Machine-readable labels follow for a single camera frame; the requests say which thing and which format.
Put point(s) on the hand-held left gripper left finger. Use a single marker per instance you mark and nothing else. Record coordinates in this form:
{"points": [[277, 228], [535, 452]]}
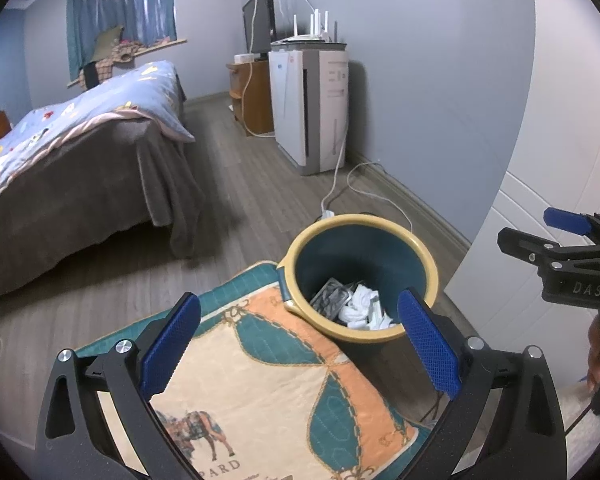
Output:
{"points": [[167, 347]]}

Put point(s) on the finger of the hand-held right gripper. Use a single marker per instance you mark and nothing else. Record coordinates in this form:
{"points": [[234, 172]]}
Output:
{"points": [[530, 245], [565, 220]]}

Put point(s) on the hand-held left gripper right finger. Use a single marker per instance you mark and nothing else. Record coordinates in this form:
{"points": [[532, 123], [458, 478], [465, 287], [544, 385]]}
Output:
{"points": [[427, 347]]}

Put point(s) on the white tissue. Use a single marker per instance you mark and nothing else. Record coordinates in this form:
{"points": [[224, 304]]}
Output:
{"points": [[357, 305]]}

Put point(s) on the teal bucket with yellow rim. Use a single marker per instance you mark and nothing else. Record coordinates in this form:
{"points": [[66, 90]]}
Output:
{"points": [[360, 255]]}

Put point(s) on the person's right hand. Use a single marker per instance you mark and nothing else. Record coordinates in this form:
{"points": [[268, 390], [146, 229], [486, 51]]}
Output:
{"points": [[599, 355]]}

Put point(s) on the white panelled door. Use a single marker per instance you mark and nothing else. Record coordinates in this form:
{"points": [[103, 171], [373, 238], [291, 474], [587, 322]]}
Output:
{"points": [[530, 310]]}

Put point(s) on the teal and orange patterned mat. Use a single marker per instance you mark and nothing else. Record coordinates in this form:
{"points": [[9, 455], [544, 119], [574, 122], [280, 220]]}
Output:
{"points": [[260, 385]]}

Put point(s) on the white power strip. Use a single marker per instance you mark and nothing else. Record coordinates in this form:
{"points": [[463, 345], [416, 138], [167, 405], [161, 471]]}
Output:
{"points": [[328, 215]]}

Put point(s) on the bed with grey blanket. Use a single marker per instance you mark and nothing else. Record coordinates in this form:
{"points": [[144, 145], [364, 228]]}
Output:
{"points": [[105, 185]]}

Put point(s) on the wooden cabinet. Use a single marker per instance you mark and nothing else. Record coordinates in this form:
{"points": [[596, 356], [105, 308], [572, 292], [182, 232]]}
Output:
{"points": [[255, 105]]}

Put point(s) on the blue printed duvet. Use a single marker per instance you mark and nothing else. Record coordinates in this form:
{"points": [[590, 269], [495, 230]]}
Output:
{"points": [[105, 95]]}

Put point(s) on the white air purifier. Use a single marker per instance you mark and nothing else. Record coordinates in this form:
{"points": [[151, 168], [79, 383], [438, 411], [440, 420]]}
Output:
{"points": [[290, 110]]}

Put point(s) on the plaid cloth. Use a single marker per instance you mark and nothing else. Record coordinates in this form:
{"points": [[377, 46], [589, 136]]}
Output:
{"points": [[120, 55]]}

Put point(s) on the flat white box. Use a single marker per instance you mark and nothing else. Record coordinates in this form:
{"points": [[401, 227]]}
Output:
{"points": [[247, 58]]}

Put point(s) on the white router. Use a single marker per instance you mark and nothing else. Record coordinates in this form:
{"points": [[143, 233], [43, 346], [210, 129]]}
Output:
{"points": [[305, 37]]}

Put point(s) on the window sill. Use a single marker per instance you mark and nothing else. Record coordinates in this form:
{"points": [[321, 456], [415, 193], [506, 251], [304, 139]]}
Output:
{"points": [[175, 41]]}

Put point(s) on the olive pillow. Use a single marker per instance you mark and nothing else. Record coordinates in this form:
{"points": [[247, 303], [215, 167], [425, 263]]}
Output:
{"points": [[107, 42]]}

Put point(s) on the black television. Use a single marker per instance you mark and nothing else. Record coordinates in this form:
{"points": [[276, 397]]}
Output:
{"points": [[257, 20]]}

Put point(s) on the blue curtain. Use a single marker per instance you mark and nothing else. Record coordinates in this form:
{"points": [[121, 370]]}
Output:
{"points": [[130, 5]]}

